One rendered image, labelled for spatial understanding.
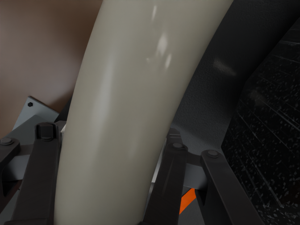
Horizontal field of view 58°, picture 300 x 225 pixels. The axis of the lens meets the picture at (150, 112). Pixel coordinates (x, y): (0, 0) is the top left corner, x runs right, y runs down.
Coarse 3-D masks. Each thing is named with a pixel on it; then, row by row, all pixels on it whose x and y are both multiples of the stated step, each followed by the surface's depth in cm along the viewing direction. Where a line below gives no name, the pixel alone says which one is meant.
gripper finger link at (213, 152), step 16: (208, 160) 14; (224, 160) 14; (208, 176) 13; (224, 176) 12; (208, 192) 13; (224, 192) 11; (240, 192) 11; (208, 208) 12; (224, 208) 10; (240, 208) 10; (208, 224) 12; (224, 224) 10; (240, 224) 10; (256, 224) 10
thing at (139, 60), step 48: (144, 0) 6; (192, 0) 6; (96, 48) 6; (144, 48) 6; (192, 48) 6; (96, 96) 7; (144, 96) 6; (96, 144) 7; (144, 144) 7; (96, 192) 7; (144, 192) 8
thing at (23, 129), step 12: (24, 108) 106; (36, 108) 106; (48, 108) 105; (24, 120) 107; (36, 120) 103; (48, 120) 107; (12, 132) 90; (24, 132) 93; (24, 144) 88; (12, 204) 67; (0, 216) 62
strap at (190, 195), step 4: (192, 188) 113; (188, 192) 113; (192, 192) 113; (184, 196) 114; (188, 196) 114; (192, 196) 114; (184, 200) 115; (188, 200) 115; (192, 200) 115; (180, 204) 116; (184, 204) 115; (188, 204) 115; (180, 208) 116; (184, 208) 116; (180, 212) 117
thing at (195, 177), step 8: (168, 136) 17; (176, 136) 17; (192, 160) 15; (192, 168) 14; (200, 168) 14; (184, 176) 14; (192, 176) 14; (200, 176) 14; (184, 184) 15; (192, 184) 14; (200, 184) 14
